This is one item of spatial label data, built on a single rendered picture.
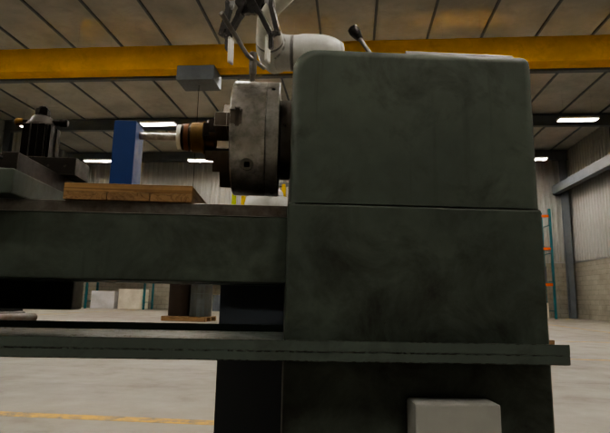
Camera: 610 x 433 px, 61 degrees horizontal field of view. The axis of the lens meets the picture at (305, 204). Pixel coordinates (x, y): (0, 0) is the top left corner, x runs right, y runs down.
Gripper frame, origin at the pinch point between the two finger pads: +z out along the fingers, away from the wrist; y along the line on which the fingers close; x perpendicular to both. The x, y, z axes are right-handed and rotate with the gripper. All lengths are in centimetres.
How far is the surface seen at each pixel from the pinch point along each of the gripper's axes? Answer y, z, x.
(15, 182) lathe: -43, 37, -34
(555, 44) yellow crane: 319, -324, 1128
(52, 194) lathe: -48, 39, -16
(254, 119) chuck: 5.9, 19.1, -10.8
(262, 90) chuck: 6.1, 10.9, -5.8
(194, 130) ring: -13.3, 20.9, -4.3
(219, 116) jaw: -3.6, 18.4, -10.9
